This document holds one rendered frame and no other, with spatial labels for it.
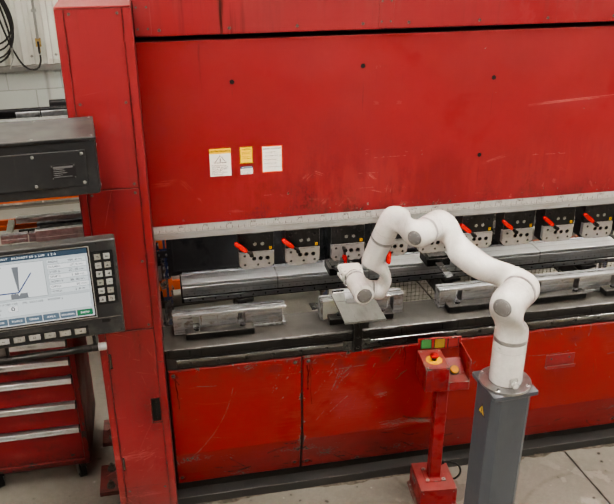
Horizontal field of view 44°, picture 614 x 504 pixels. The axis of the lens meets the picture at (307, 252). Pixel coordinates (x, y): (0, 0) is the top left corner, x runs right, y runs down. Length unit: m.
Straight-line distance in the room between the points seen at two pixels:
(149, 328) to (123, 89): 0.97
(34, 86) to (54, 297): 4.66
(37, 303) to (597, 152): 2.43
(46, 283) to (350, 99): 1.37
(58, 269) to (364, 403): 1.65
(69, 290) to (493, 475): 1.70
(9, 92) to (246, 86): 4.42
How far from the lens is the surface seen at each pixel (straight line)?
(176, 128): 3.04
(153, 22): 2.94
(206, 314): 3.39
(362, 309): 3.33
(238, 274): 3.67
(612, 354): 4.08
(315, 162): 3.16
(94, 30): 2.76
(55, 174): 2.55
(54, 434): 3.89
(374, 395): 3.65
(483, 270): 2.75
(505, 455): 3.07
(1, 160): 2.54
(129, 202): 2.92
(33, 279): 2.67
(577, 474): 4.21
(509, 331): 2.77
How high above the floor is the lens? 2.64
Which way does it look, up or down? 25 degrees down
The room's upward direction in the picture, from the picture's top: straight up
